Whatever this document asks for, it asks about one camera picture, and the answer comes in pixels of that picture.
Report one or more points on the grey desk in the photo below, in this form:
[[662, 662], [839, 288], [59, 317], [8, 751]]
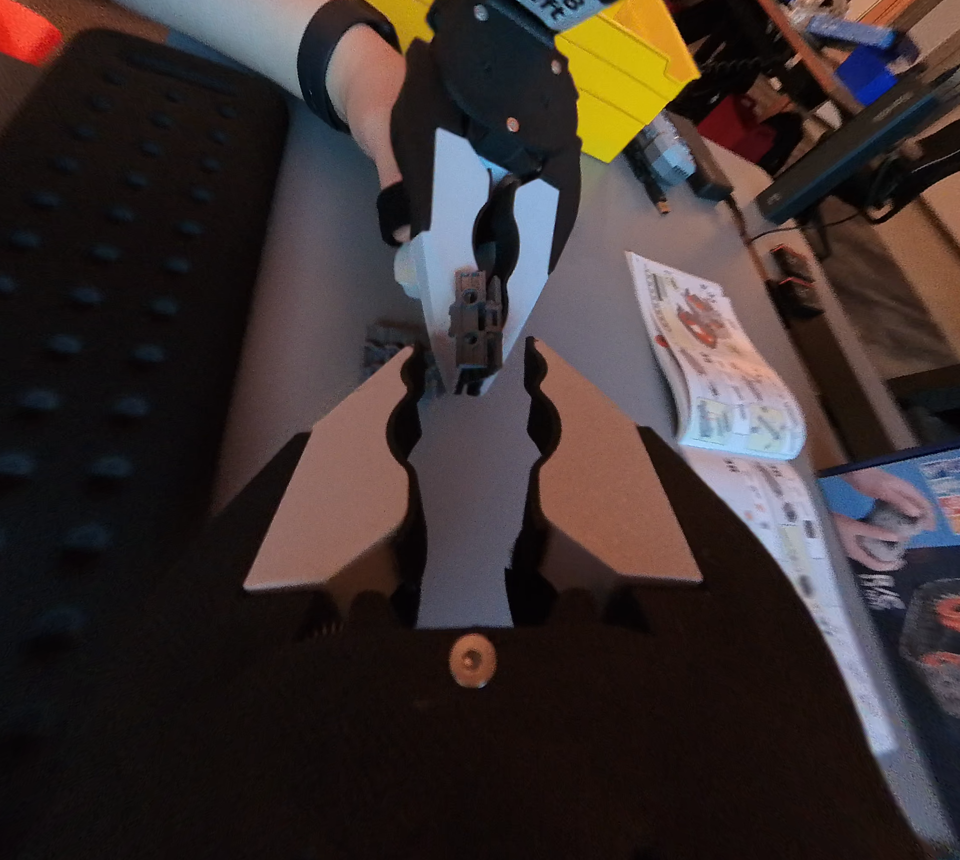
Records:
[[600, 290]]

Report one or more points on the black red small device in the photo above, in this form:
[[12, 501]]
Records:
[[791, 279]]

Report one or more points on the open instruction booklet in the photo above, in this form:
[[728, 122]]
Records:
[[735, 380]]

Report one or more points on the red plastic crate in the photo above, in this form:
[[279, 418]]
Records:
[[735, 125]]

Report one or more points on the workshop shelf with bins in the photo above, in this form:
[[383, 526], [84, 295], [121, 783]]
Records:
[[825, 13]]

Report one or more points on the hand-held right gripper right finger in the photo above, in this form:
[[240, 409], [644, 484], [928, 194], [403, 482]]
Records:
[[607, 500]]

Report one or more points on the person's left hand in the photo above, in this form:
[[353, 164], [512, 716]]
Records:
[[367, 103]]

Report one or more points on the blue toy box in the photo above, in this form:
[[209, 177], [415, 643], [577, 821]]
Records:
[[922, 612]]

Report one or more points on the dark flat board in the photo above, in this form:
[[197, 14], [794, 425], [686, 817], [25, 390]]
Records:
[[847, 148]]

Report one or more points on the black power adapter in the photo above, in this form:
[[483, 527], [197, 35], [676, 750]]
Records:
[[710, 179]]

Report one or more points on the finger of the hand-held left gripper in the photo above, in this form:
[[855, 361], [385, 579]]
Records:
[[536, 238], [450, 200]]

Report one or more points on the yellow plastic bin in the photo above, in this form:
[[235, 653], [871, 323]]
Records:
[[600, 95]]

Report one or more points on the grey electronic hub block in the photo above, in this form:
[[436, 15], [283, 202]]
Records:
[[660, 155]]

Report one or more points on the black perforated panel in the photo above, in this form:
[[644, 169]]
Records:
[[112, 238]]

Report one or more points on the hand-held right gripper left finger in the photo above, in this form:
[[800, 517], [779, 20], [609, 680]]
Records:
[[345, 500]]

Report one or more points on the orange object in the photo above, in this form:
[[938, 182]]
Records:
[[22, 28]]

